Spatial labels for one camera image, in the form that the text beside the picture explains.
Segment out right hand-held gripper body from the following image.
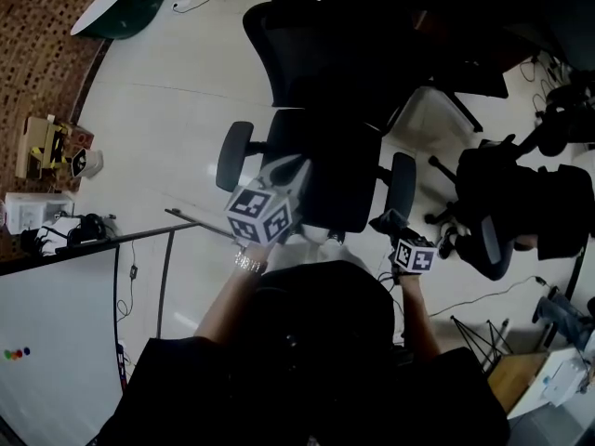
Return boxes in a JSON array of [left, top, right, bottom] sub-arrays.
[[387, 224, 440, 277]]

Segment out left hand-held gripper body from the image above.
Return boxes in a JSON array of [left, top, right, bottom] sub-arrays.
[[225, 173, 304, 246]]

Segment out person's left forearm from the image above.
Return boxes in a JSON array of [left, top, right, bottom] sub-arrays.
[[193, 243, 280, 346]]

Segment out person's right forearm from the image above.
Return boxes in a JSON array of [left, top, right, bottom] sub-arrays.
[[398, 271, 442, 364]]

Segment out person's light trousers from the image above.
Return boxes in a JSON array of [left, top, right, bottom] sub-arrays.
[[267, 242, 373, 279]]

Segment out black swivel chair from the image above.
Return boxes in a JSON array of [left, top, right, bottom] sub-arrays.
[[423, 133, 518, 282]]

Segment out black mesh office chair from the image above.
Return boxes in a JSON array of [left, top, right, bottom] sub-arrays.
[[242, 0, 434, 235]]

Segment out translucent plastic bin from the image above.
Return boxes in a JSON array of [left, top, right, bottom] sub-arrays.
[[389, 85, 471, 153]]

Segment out person's black top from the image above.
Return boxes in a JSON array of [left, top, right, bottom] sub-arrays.
[[95, 260, 512, 446]]

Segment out white bin with black print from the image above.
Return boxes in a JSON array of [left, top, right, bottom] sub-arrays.
[[69, 148, 105, 179]]

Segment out white carton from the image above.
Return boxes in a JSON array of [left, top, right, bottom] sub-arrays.
[[506, 345, 595, 420]]

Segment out reddish patterned box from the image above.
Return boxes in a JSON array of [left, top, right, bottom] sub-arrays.
[[64, 125, 95, 158]]

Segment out black chair base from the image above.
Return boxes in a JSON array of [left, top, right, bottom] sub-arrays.
[[533, 83, 595, 158]]

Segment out white appliance box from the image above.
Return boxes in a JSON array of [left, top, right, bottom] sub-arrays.
[[3, 191, 75, 235]]

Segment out white board table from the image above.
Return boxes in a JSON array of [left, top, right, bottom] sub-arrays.
[[0, 239, 129, 446]]

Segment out white round table green base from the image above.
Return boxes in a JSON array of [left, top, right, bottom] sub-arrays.
[[69, 0, 173, 41]]

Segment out black desk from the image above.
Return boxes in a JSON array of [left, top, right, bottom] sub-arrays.
[[371, 0, 595, 134]]

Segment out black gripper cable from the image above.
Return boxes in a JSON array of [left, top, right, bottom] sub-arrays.
[[377, 269, 406, 290]]

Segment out silver bracelet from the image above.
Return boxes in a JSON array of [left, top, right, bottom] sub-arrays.
[[234, 247, 265, 274]]

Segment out long black floor cable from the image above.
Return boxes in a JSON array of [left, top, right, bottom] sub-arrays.
[[427, 274, 560, 320]]

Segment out black metal frame stand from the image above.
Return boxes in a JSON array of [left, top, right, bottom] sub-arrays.
[[156, 207, 239, 341]]

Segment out thin black hanging cable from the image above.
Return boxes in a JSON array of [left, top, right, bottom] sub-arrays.
[[113, 242, 141, 325]]

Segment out black headset with cables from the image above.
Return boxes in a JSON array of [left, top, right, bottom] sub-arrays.
[[20, 213, 112, 257]]

